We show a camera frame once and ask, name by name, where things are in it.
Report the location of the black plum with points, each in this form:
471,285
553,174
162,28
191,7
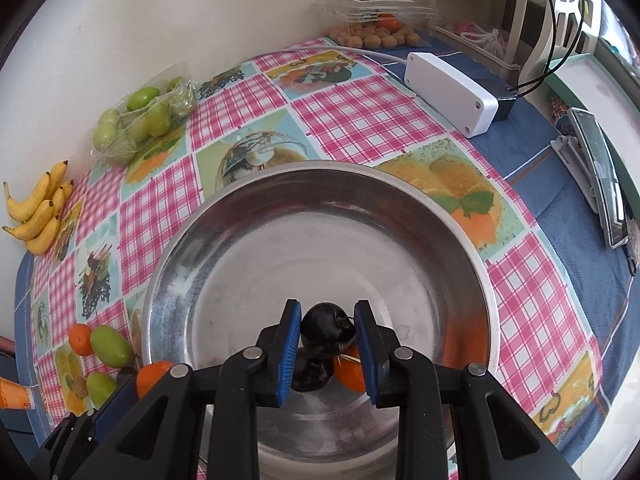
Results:
322,325

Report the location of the white plastic box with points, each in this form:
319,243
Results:
445,90

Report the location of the pile of brown longans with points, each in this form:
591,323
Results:
372,39

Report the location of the pink tube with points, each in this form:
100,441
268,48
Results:
5,346

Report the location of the green jujube fruit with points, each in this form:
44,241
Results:
111,345
100,388

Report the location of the clear plastic clamshell container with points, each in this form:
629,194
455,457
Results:
350,7

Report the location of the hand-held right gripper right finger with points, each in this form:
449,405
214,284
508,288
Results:
367,350

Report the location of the round metal bowl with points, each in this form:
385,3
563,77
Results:
280,250

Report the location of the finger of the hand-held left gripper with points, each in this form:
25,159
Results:
107,410

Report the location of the orange tangerine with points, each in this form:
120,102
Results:
80,338
150,377
387,21
347,375

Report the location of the black power adapter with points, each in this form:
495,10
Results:
505,105

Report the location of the white phone holder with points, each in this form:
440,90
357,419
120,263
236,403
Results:
570,157

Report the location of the heap of green jujubes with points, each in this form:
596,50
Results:
142,99

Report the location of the yellow banana bunch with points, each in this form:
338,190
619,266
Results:
37,210

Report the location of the clear plastic wrapped tray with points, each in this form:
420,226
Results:
115,147

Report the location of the teal framed white board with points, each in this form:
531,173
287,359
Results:
600,85

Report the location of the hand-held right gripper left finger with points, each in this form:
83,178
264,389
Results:
290,350

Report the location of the pink checked printed tablecloth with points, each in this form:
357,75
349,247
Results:
350,110

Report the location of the white plastic bag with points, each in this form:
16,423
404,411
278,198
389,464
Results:
485,37

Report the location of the smartphone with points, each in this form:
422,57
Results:
600,175

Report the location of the white plastic chair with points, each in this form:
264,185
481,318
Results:
542,35

